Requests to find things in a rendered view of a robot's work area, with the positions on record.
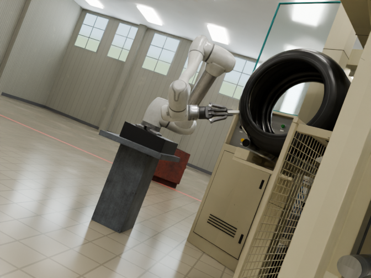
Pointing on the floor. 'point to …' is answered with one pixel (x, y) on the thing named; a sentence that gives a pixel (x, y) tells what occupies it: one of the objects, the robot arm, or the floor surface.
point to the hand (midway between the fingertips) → (233, 112)
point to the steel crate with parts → (171, 170)
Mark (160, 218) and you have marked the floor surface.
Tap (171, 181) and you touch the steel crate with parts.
